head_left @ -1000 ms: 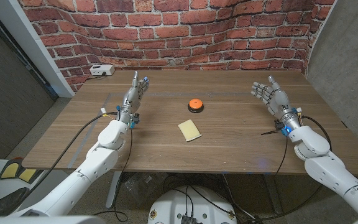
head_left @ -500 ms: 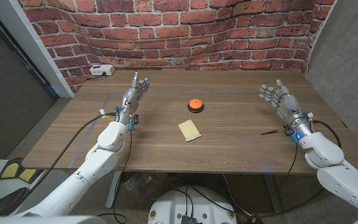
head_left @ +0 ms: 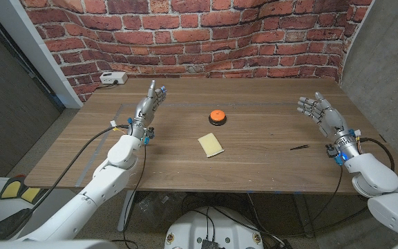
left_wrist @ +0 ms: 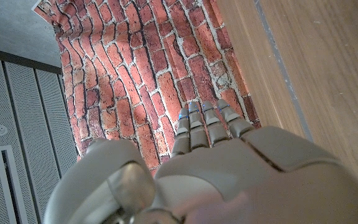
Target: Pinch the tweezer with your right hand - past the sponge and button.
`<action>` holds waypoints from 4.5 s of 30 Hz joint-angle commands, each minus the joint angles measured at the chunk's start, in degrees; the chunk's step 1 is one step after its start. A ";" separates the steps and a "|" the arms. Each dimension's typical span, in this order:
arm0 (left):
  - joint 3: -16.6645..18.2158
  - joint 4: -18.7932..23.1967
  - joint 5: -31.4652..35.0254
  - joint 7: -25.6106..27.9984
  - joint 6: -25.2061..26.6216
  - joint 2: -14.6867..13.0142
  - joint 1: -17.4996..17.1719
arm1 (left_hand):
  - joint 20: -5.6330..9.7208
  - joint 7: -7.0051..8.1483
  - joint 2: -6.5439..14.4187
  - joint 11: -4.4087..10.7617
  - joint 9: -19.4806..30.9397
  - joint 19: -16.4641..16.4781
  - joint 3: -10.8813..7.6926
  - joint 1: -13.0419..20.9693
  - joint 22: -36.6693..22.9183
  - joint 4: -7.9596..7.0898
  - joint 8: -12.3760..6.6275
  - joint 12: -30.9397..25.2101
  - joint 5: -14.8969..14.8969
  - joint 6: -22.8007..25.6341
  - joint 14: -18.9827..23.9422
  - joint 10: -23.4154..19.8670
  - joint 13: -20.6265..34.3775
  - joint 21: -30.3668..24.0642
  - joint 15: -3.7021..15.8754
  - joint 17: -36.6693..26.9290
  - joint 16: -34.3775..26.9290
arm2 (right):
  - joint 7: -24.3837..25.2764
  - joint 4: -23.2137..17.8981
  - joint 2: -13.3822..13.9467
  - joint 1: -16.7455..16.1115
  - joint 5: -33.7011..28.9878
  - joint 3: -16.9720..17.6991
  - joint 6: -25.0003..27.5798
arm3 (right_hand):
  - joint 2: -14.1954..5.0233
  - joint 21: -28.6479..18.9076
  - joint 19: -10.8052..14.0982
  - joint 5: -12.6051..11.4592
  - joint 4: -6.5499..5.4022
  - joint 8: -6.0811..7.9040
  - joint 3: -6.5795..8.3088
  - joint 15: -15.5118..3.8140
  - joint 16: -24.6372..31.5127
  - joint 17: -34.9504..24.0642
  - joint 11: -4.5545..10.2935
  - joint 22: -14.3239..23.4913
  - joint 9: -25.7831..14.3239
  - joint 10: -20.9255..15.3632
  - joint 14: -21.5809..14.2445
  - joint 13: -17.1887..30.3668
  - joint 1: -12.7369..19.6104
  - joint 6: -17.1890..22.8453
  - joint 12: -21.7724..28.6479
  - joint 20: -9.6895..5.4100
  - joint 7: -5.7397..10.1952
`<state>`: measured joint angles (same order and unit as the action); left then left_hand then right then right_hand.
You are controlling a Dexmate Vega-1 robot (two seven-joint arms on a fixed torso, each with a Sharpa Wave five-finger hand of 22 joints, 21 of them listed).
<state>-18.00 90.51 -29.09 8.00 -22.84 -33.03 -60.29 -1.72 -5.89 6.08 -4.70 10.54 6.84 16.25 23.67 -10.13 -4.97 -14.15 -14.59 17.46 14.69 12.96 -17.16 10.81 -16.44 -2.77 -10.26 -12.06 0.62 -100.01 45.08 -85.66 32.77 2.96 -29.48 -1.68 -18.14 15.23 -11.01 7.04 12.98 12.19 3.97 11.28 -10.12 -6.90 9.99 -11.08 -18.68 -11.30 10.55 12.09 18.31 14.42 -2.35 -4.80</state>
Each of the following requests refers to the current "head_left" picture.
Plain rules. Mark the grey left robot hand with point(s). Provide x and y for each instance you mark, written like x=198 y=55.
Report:
x=143 y=110

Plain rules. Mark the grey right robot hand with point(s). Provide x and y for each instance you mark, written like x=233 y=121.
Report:
x=333 y=121

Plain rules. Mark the black tweezer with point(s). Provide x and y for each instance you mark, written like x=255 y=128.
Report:
x=299 y=147

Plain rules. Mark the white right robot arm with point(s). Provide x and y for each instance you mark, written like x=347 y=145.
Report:
x=371 y=176

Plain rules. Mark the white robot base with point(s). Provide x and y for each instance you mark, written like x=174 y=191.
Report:
x=192 y=228

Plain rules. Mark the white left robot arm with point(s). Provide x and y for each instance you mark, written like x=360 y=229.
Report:
x=112 y=173

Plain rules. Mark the orange button with black base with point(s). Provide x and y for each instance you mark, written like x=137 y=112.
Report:
x=217 y=117

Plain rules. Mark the yellow sponge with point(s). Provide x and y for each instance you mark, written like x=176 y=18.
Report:
x=210 y=144

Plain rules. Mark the white power strip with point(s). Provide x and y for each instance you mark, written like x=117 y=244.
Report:
x=112 y=77

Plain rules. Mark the red brick printed backdrop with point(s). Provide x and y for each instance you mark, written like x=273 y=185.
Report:
x=199 y=41

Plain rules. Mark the clear plastic bag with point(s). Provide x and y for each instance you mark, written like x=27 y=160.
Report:
x=157 y=205

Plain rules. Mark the grey metal table leg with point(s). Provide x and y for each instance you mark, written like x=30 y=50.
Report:
x=302 y=214
x=125 y=211

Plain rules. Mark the black and yellow foot pedal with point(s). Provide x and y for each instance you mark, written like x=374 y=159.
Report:
x=11 y=189

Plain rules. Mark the dark shoe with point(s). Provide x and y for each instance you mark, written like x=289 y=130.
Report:
x=12 y=224

